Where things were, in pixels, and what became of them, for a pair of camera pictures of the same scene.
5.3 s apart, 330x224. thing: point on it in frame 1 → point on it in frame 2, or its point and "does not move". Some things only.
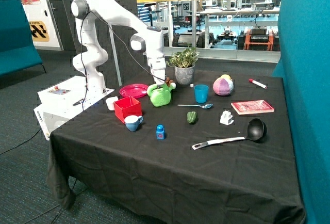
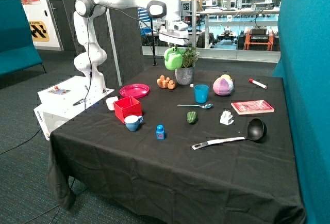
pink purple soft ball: [223, 85] does not move
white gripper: [158, 65] → [174, 28]
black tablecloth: [215, 148] does not move
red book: [252, 107] does not move
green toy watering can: [160, 95] → [173, 59]
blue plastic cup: [201, 92] does not move
